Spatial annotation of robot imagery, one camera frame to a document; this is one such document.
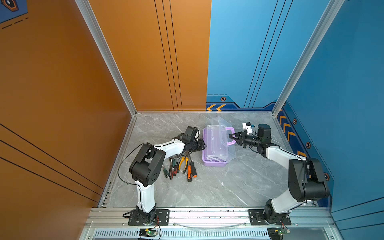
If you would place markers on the right aluminium corner post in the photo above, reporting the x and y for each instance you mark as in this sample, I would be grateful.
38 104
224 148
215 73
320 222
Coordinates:
317 36

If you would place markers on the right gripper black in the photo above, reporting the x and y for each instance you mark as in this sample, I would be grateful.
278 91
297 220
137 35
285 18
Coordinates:
239 141

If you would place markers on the clear toolbox lid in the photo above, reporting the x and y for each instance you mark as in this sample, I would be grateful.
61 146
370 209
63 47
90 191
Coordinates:
219 146

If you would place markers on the purple toolbox base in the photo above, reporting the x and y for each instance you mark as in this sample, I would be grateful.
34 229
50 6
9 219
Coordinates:
207 162

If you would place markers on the right green circuit board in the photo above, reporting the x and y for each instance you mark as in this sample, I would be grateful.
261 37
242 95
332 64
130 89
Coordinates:
278 234

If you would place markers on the green circuit board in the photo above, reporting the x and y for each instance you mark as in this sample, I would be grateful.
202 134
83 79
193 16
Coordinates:
147 234
278 234

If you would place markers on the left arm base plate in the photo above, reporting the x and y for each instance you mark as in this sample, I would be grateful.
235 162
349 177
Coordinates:
155 217

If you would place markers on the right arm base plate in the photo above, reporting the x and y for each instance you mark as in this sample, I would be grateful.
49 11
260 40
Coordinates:
258 217

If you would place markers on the red black ratchet wrench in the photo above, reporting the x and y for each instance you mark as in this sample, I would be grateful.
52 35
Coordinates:
172 165

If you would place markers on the orange black screwdriver small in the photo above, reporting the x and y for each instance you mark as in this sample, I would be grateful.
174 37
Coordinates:
193 169

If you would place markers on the orange black screwdriver large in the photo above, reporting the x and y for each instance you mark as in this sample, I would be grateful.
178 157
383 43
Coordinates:
189 172

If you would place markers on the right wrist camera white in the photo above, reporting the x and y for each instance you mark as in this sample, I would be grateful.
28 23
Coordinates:
249 128

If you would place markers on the aluminium corner post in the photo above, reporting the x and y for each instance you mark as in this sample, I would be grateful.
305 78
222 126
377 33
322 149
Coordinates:
317 36
101 42

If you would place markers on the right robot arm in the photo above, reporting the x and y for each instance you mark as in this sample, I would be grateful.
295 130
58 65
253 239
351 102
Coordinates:
306 178

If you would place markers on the green handled ratchet wrench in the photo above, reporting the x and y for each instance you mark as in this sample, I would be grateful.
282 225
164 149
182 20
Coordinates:
166 173

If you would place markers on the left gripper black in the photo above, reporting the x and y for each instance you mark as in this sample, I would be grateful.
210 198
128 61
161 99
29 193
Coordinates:
201 145

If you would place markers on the yellow handled pliers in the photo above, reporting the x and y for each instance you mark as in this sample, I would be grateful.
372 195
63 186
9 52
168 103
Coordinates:
183 164

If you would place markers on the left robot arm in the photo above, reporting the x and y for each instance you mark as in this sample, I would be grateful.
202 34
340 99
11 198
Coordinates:
147 165

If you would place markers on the aluminium front rail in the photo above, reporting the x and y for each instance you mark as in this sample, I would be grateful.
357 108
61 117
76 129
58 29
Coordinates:
223 217

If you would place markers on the left aluminium corner post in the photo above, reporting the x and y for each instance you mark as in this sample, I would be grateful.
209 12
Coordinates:
101 42

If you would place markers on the left green circuit board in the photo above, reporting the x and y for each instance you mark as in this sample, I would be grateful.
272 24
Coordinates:
147 234

